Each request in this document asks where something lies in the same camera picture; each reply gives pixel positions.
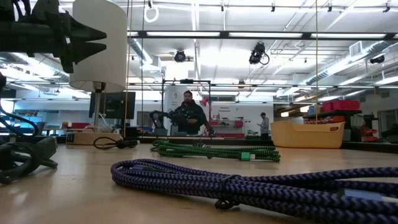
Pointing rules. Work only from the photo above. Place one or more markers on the person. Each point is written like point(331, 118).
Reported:
point(264, 126)
point(189, 118)

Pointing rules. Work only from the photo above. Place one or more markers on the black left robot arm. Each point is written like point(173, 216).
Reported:
point(12, 34)

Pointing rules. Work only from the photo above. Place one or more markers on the red storage bins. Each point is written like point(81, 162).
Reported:
point(342, 105)

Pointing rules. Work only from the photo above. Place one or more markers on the black overhead light bar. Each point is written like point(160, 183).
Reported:
point(224, 35)

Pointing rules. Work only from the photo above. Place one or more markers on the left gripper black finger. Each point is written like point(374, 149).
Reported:
point(84, 34)
point(85, 51)

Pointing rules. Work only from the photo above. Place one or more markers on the black background robot arm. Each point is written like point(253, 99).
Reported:
point(157, 119)

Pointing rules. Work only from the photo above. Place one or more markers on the white lamp with wooden base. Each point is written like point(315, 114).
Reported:
point(102, 56)

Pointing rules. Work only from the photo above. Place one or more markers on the black background rig frame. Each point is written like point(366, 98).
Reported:
point(186, 81)

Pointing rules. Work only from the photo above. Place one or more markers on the black aluminium frame rail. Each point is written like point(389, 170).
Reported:
point(236, 141)

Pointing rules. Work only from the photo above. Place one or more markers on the black monitor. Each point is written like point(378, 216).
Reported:
point(118, 105)

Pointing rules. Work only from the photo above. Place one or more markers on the black ceiling camera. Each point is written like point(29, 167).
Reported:
point(258, 53)

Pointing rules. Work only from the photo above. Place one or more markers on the yellow plastic bin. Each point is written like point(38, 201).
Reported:
point(308, 135)

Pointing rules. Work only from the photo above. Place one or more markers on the black ceiling spotlight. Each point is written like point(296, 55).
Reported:
point(179, 56)
point(377, 59)

